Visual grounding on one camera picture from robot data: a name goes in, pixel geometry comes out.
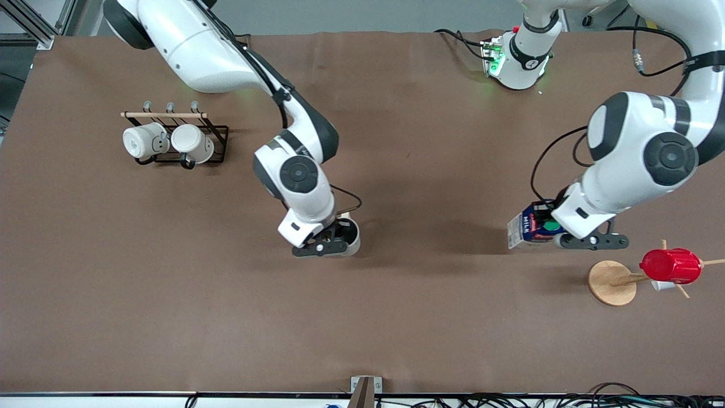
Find blue and white milk carton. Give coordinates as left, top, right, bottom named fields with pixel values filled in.
left=507, top=203, right=562, bottom=250

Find red ribbed cup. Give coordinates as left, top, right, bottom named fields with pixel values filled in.
left=640, top=248, right=703, bottom=285

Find white mug with black handle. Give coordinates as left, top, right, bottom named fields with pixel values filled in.
left=171, top=124, right=215, bottom=169

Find aluminium frame profile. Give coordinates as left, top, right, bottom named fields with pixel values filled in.
left=0, top=0, right=86, bottom=50

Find grey-inside white mug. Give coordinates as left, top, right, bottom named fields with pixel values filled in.
left=331, top=216, right=361, bottom=257

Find black cable bundle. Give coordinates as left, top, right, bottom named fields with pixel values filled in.
left=374, top=382, right=725, bottom=408

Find white mug with face print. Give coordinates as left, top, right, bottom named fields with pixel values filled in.
left=123, top=123, right=169, bottom=165

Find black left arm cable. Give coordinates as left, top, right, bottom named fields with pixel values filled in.
left=606, top=23, right=694, bottom=97

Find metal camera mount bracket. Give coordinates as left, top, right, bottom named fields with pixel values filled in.
left=350, top=376, right=383, bottom=408

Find black arm base cable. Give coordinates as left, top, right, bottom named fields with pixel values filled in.
left=435, top=28, right=493, bottom=60

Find wooden cup tree stand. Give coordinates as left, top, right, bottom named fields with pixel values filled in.
left=588, top=239, right=725, bottom=307

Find black wire mug rack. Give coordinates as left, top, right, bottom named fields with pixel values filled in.
left=121, top=100, right=229, bottom=169

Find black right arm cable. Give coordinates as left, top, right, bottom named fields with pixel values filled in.
left=193, top=0, right=363, bottom=217

